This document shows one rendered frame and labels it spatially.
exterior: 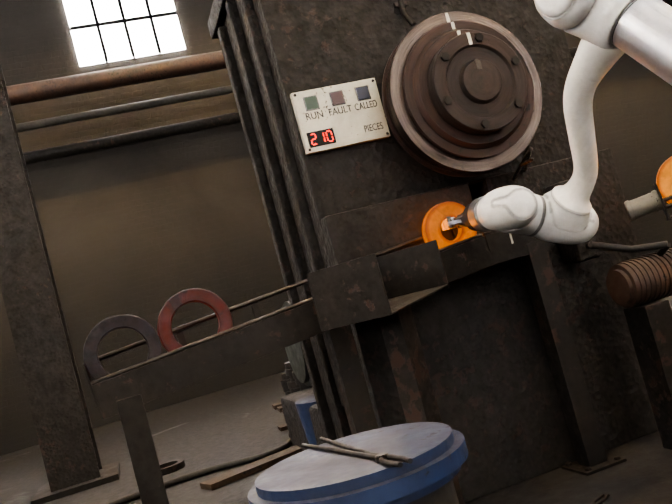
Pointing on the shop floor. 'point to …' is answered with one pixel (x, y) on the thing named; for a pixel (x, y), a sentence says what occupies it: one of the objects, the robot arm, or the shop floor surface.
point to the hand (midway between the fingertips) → (448, 223)
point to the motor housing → (649, 327)
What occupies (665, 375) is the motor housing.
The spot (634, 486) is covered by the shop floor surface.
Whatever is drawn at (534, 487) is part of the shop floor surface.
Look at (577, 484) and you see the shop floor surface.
